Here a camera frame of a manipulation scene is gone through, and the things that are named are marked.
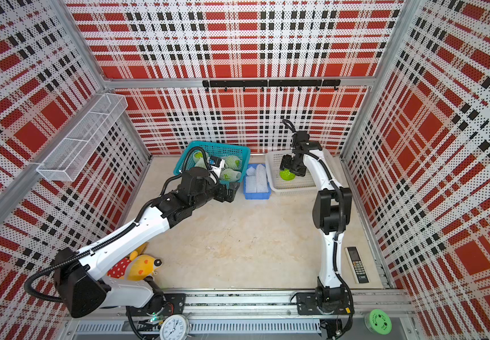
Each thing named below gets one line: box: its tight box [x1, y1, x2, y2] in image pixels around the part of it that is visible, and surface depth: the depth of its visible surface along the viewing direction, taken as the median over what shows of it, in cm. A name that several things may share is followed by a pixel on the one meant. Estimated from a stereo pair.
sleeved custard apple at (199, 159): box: [193, 150, 206, 167], surface depth 111 cm
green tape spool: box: [363, 308, 393, 336], surface depth 68 cm
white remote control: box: [344, 246, 370, 285], surface depth 82 cm
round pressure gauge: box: [160, 314, 190, 340], surface depth 68 cm
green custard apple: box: [279, 168, 296, 182], surface depth 96 cm
